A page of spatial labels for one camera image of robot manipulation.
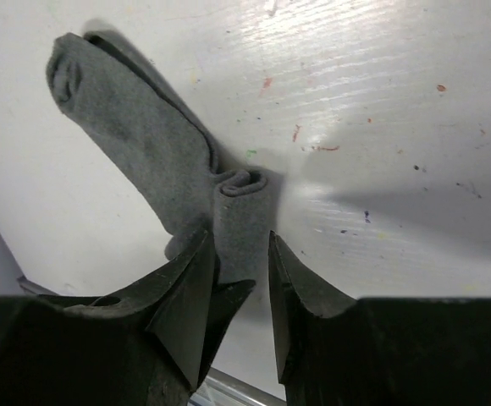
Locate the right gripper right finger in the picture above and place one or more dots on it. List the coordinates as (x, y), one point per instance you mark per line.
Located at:
(301, 303)

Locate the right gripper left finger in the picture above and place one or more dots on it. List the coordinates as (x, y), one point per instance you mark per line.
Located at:
(158, 334)

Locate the dark grey sock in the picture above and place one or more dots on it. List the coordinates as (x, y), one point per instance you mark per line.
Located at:
(136, 119)

